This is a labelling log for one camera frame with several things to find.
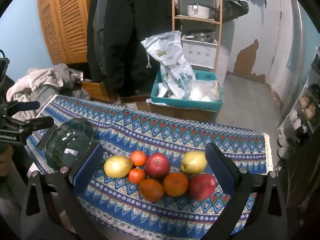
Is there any grey-green hanging bag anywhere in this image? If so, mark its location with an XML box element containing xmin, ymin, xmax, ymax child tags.
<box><xmin>222</xmin><ymin>0</ymin><xmax>249</xmax><ymax>22</ymax></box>

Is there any white cup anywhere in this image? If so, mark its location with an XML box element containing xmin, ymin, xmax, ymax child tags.
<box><xmin>277</xmin><ymin>146</ymin><xmax>295</xmax><ymax>159</ymax></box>
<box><xmin>278</xmin><ymin>136</ymin><xmax>293</xmax><ymax>147</ymax></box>

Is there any large orange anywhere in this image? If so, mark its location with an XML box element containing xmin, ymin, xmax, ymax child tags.
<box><xmin>139</xmin><ymin>178</ymin><xmax>165</xmax><ymax>202</ymax></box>
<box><xmin>163</xmin><ymin>172</ymin><xmax>189</xmax><ymax>197</ymax></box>

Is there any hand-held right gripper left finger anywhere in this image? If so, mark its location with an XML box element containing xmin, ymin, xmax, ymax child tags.
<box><xmin>20</xmin><ymin>142</ymin><xmax>105</xmax><ymax>240</ymax></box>

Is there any black suitcase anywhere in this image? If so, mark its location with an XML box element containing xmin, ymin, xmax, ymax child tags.
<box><xmin>0</xmin><ymin>50</ymin><xmax>10</xmax><ymax>87</ymax></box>

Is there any metal steamer pot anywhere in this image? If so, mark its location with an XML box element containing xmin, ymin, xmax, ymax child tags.
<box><xmin>186</xmin><ymin>29</ymin><xmax>215</xmax><ymax>41</ymax></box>

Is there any small cardboard box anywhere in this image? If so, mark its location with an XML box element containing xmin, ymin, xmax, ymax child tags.
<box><xmin>117</xmin><ymin>94</ymin><xmax>152</xmax><ymax>110</ymax></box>

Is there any red apple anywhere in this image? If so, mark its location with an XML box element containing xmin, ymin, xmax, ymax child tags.
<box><xmin>145</xmin><ymin>153</ymin><xmax>171</xmax><ymax>179</ymax></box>
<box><xmin>189</xmin><ymin>174</ymin><xmax>217</xmax><ymax>201</ymax></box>

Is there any white pot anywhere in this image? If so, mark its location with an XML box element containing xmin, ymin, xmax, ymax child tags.
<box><xmin>187</xmin><ymin>3</ymin><xmax>218</xmax><ymax>19</ymax></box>

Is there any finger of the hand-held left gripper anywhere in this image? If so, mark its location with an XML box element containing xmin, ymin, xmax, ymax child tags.
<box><xmin>0</xmin><ymin>101</ymin><xmax>40</xmax><ymax>118</ymax></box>
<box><xmin>6</xmin><ymin>116</ymin><xmax>55</xmax><ymax>134</ymax></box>

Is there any grey rack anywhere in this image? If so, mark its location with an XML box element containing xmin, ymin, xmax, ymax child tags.
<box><xmin>277</xmin><ymin>46</ymin><xmax>320</xmax><ymax>160</ymax></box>

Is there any white plastic bag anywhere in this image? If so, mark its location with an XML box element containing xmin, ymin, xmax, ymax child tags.
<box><xmin>189</xmin><ymin>80</ymin><xmax>222</xmax><ymax>102</ymax></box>

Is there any wooden louvered wardrobe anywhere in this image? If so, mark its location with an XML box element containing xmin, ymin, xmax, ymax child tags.
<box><xmin>37</xmin><ymin>0</ymin><xmax>105</xmax><ymax>64</ymax></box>

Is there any grey garment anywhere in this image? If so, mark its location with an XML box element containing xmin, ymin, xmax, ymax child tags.
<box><xmin>51</xmin><ymin>64</ymin><xmax>85</xmax><ymax>90</ymax></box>

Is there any wooden shelf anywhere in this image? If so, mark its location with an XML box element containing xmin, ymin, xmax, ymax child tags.
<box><xmin>171</xmin><ymin>0</ymin><xmax>223</xmax><ymax>80</ymax></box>

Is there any dark grey padded cloth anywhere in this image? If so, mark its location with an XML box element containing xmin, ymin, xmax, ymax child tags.
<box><xmin>72</xmin><ymin>87</ymin><xmax>92</xmax><ymax>102</ymax></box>

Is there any large cardboard box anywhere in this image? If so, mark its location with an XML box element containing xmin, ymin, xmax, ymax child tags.
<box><xmin>146</xmin><ymin>100</ymin><xmax>218</xmax><ymax>123</ymax></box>

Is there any dark glass bowl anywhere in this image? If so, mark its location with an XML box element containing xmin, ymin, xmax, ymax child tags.
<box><xmin>44</xmin><ymin>117</ymin><xmax>94</xmax><ymax>170</ymax></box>

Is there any black hanging coat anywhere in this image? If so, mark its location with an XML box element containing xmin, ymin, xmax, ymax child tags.
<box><xmin>100</xmin><ymin>0</ymin><xmax>182</xmax><ymax>98</ymax></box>

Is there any person's left hand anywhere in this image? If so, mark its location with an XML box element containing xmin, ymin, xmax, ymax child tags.
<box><xmin>0</xmin><ymin>145</ymin><xmax>14</xmax><ymax>178</ymax></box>

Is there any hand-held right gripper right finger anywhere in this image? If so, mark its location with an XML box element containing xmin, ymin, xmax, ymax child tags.
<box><xmin>200</xmin><ymin>142</ymin><xmax>288</xmax><ymax>240</ymax></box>

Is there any white fleece garment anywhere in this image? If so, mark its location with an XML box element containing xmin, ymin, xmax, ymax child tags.
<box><xmin>6</xmin><ymin>67</ymin><xmax>63</xmax><ymax>120</ymax></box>

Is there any small tangerine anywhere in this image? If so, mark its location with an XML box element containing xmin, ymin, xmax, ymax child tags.
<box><xmin>128</xmin><ymin>168</ymin><xmax>146</xmax><ymax>185</ymax></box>
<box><xmin>130</xmin><ymin>151</ymin><xmax>147</xmax><ymax>167</ymax></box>

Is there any grey lettered cloth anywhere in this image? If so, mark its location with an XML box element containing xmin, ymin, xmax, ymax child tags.
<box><xmin>32</xmin><ymin>85</ymin><xmax>75</xmax><ymax>103</ymax></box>

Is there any white printed rice bag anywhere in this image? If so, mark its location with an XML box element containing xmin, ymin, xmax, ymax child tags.
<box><xmin>141</xmin><ymin>31</ymin><xmax>197</xmax><ymax>98</ymax></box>

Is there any white storage box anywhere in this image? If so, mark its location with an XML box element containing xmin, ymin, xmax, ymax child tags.
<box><xmin>181</xmin><ymin>35</ymin><xmax>218</xmax><ymax>68</ymax></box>

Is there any dark grey hanging jacket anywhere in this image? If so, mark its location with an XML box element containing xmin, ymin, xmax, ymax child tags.
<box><xmin>86</xmin><ymin>0</ymin><xmax>110</xmax><ymax>80</ymax></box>

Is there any wooden drawer box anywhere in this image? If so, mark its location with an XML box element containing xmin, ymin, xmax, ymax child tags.
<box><xmin>80</xmin><ymin>80</ymin><xmax>118</xmax><ymax>103</ymax></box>

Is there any blue patterned tablecloth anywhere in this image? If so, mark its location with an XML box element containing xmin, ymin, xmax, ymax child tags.
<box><xmin>25</xmin><ymin>94</ymin><xmax>272</xmax><ymax>240</ymax></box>

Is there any teal plastic basket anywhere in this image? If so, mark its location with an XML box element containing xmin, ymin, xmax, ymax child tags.
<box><xmin>151</xmin><ymin>70</ymin><xmax>224</xmax><ymax>112</ymax></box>

